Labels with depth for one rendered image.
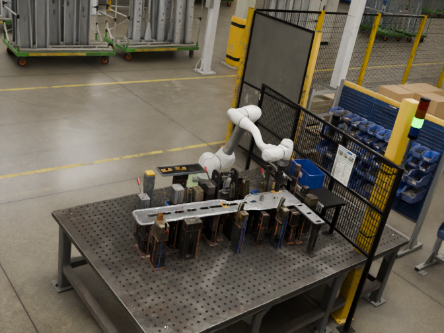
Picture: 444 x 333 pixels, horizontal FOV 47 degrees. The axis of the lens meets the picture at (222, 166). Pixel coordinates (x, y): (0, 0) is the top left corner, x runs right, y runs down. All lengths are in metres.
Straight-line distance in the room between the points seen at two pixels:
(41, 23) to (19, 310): 6.77
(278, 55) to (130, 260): 3.59
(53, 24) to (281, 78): 5.44
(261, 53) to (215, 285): 3.79
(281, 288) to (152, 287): 0.89
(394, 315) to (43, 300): 3.04
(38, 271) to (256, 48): 3.83
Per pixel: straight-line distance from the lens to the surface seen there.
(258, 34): 6.67
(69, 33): 10.63
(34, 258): 4.86
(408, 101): 3.82
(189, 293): 3.47
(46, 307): 4.36
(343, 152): 4.23
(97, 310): 3.97
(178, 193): 3.76
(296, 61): 6.17
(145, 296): 3.39
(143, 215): 3.60
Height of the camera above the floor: 2.92
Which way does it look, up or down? 26 degrees down
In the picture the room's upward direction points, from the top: 10 degrees clockwise
